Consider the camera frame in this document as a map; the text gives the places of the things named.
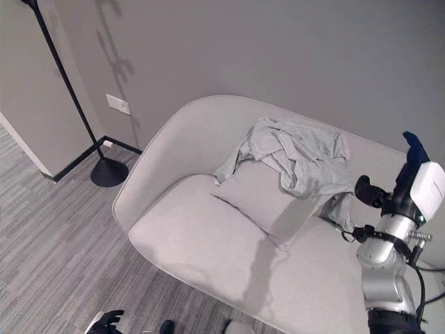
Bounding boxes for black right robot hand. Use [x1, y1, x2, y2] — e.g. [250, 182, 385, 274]
[353, 131, 445, 223]

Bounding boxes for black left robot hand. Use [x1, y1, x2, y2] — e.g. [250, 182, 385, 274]
[86, 309, 125, 334]

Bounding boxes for light grey sofa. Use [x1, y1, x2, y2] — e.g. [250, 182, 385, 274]
[111, 95, 445, 334]

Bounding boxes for black clothes rack stand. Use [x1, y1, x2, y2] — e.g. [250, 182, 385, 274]
[21, 0, 130, 189]

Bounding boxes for pale grey-green garment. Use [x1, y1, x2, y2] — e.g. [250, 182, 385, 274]
[212, 116, 356, 232]

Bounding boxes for silver robot leg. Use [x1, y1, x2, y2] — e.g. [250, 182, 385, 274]
[222, 321, 254, 334]

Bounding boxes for light grey cushion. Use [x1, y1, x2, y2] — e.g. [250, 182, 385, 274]
[210, 160, 327, 252]

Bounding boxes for black skirting board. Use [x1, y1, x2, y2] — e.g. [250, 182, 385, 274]
[40, 136, 143, 183]

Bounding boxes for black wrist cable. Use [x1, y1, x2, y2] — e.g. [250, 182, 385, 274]
[396, 239, 445, 324]

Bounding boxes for white wall socket plate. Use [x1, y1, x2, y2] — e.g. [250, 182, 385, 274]
[106, 93, 131, 116]

